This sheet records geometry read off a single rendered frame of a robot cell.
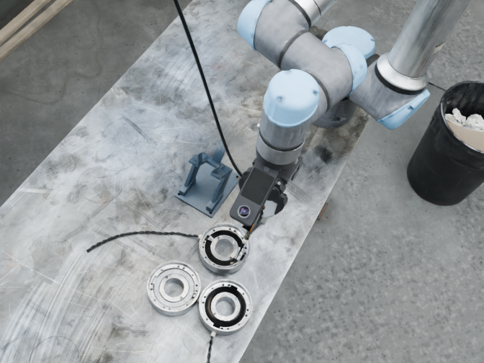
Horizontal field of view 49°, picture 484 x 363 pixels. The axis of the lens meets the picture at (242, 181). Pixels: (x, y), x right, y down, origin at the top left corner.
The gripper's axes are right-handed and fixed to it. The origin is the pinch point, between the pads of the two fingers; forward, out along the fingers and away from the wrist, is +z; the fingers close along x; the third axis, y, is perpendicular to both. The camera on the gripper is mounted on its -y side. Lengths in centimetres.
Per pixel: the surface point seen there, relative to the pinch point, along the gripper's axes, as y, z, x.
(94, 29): 89, 93, 129
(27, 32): 67, 91, 149
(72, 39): 78, 93, 133
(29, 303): -35.7, 13.0, 29.1
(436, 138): 94, 60, -29
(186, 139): 14.1, 13.1, 26.3
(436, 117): 98, 54, -26
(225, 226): -1.5, 10.1, 5.5
